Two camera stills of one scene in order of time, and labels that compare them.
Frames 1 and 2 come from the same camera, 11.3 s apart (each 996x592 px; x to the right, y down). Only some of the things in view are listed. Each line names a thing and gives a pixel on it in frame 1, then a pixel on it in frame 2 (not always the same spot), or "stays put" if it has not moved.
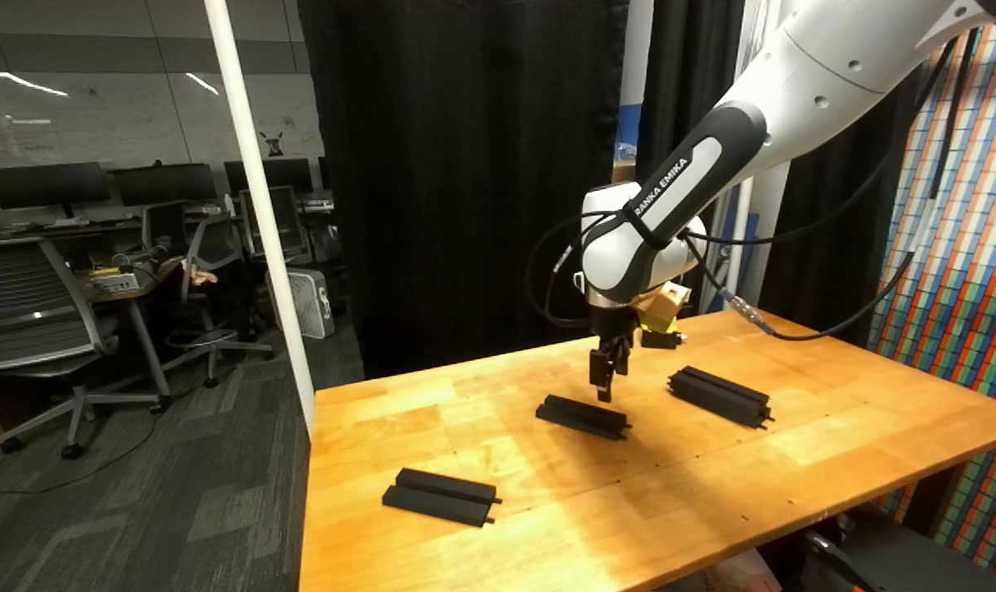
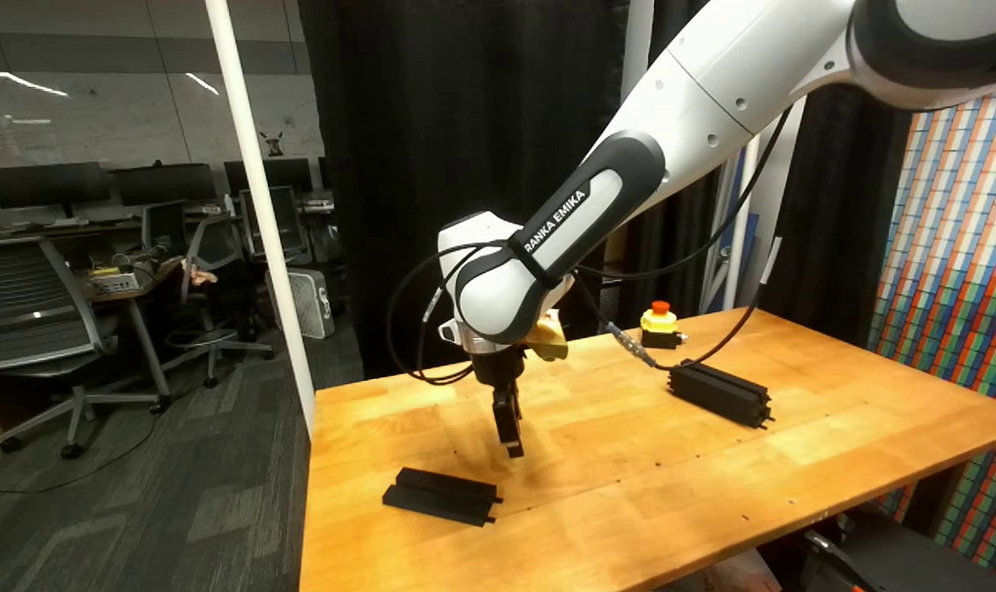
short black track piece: (441, 497) stays put
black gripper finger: (599, 373) → (508, 415)
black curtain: (471, 135) stays put
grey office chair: (29, 317) stays put
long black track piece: (720, 396) stays put
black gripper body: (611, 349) → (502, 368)
